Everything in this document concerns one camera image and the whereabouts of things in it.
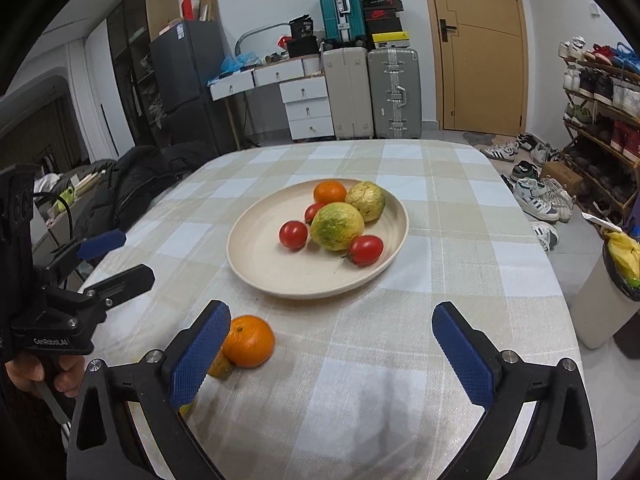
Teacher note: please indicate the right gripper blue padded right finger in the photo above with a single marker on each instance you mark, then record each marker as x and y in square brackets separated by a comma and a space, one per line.
[559, 442]

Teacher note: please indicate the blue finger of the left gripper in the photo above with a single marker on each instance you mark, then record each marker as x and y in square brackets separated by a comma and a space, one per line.
[102, 244]

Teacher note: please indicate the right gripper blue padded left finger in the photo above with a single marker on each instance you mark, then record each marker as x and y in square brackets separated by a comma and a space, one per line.
[104, 440]

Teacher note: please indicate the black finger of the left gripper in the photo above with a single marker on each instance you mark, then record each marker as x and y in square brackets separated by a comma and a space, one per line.
[121, 287]

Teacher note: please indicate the brown longan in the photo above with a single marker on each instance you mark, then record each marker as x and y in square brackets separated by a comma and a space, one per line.
[221, 367]

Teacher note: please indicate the large orange tangerine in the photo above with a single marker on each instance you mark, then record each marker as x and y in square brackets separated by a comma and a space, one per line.
[249, 343]

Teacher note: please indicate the cherry tomato top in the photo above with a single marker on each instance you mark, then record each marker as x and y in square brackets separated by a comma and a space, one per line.
[293, 235]

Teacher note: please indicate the cherry tomato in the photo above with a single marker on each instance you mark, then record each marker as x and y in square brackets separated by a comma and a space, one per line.
[311, 212]
[293, 235]
[365, 250]

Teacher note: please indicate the yellow green guava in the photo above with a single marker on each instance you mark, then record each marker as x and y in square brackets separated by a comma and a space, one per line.
[335, 226]

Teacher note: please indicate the small orange tangerine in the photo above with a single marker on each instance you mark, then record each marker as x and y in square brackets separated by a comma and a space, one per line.
[329, 191]

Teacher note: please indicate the wrinkled golden passion fruit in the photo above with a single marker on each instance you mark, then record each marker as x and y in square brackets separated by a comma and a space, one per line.
[368, 198]

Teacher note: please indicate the smooth yellow large fruit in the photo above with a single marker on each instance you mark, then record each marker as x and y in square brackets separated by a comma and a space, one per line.
[186, 409]

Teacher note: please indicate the person's left hand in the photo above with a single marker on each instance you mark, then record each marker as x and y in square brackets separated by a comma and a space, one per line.
[26, 372]

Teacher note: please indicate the black jacket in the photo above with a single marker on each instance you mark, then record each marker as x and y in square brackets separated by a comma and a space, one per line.
[127, 188]

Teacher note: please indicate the white trash bin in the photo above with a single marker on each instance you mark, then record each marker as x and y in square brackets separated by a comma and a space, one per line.
[609, 298]

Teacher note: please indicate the dark grey refrigerator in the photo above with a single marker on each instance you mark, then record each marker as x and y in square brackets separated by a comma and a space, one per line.
[185, 59]

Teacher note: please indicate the checkered beige tablecloth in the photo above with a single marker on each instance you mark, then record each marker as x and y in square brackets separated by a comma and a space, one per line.
[357, 387]

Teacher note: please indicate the white green sneaker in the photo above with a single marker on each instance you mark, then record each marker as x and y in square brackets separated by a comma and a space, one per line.
[545, 200]

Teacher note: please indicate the dark tall cabinet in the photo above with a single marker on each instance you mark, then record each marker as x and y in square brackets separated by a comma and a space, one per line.
[131, 27]

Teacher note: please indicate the white drawer desk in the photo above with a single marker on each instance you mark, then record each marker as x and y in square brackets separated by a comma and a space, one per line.
[296, 87]

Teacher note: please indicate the beige suitcase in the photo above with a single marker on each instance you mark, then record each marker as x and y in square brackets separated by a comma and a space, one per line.
[347, 80]

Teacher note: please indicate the teal suitcase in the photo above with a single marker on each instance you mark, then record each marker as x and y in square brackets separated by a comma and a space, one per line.
[343, 22]

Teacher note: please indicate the silver suitcase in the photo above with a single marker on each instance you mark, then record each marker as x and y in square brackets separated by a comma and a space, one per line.
[395, 88]

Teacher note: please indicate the stacked shoe boxes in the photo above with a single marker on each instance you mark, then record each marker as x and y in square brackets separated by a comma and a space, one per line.
[381, 16]

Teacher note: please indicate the wooden shoe rack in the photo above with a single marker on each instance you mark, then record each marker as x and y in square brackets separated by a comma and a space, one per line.
[601, 118]

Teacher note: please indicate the wooden door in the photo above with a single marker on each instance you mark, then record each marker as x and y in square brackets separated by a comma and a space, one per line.
[480, 56]

